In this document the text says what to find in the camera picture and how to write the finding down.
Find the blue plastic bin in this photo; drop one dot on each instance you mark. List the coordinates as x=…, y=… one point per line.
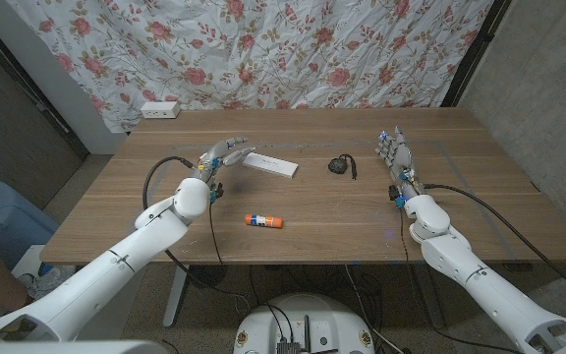
x=3, y=221

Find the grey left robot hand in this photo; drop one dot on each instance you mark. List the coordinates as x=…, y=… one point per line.
x=219, y=155

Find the grey sneaker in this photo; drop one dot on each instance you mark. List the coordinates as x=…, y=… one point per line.
x=42, y=281

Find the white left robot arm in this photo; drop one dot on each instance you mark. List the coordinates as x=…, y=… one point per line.
x=106, y=265

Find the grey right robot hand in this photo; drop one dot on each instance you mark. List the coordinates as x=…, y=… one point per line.
x=400, y=155

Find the white power strip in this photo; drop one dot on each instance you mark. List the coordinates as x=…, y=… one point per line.
x=159, y=109

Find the black backdrop stand pole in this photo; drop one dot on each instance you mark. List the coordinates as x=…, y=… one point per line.
x=474, y=49

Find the floral backdrop cloth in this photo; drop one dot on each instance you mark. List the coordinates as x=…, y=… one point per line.
x=263, y=49

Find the flat white cardboard box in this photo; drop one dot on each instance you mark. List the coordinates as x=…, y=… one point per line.
x=270, y=164

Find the grey table leg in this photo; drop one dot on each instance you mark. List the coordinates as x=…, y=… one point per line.
x=430, y=295

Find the white robot torso base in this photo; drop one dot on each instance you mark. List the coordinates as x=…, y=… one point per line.
x=307, y=319

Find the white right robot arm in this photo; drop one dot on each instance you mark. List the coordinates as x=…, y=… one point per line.
x=489, y=285

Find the white table leg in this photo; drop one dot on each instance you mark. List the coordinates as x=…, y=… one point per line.
x=175, y=295

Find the orange blue white glue stick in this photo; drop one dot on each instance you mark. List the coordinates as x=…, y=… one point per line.
x=268, y=221

